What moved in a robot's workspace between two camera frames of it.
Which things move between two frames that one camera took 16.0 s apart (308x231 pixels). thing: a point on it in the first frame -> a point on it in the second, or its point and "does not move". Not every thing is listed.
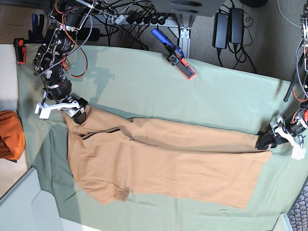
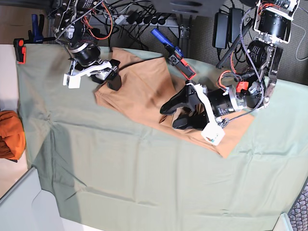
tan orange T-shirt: (112, 156) -> (147, 86)
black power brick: (220, 30) does not move
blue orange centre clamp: (175, 57) does not move
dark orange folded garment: (12, 140) does not move
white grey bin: (26, 207) does not move
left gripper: (56, 97) -> (100, 71)
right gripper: (293, 125) -> (213, 103)
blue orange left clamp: (35, 36) does not move
